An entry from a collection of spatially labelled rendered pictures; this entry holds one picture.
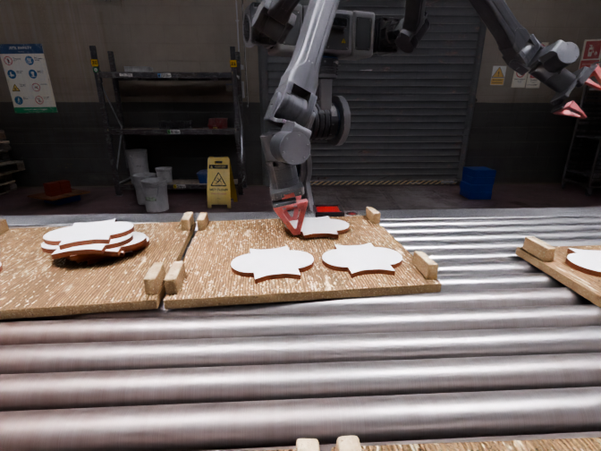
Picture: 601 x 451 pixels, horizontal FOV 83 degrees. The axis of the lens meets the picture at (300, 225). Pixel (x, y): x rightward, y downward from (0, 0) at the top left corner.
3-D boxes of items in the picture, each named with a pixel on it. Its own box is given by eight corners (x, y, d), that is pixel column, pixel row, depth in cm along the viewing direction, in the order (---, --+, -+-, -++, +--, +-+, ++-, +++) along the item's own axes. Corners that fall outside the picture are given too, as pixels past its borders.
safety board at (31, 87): (14, 113, 498) (-4, 43, 468) (57, 113, 500) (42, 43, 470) (13, 113, 496) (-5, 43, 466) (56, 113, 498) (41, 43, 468)
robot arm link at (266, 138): (282, 124, 69) (255, 131, 68) (294, 124, 63) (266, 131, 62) (288, 157, 72) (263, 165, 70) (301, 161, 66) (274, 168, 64)
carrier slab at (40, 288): (5, 235, 76) (4, 228, 75) (196, 227, 81) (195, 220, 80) (-182, 333, 43) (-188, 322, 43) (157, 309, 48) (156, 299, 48)
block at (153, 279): (155, 276, 54) (153, 260, 53) (167, 276, 54) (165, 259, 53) (144, 296, 48) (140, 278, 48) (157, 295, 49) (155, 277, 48)
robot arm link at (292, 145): (310, 112, 70) (274, 91, 66) (338, 109, 60) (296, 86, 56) (288, 166, 71) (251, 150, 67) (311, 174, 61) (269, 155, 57)
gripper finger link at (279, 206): (281, 242, 68) (270, 198, 65) (279, 230, 75) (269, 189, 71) (314, 234, 68) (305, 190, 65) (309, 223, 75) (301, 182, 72)
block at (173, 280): (174, 276, 54) (173, 260, 53) (187, 275, 54) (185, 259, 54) (165, 295, 49) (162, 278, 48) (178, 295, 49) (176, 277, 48)
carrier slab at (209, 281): (202, 227, 81) (201, 221, 80) (370, 221, 85) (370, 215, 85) (164, 310, 48) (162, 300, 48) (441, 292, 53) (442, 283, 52)
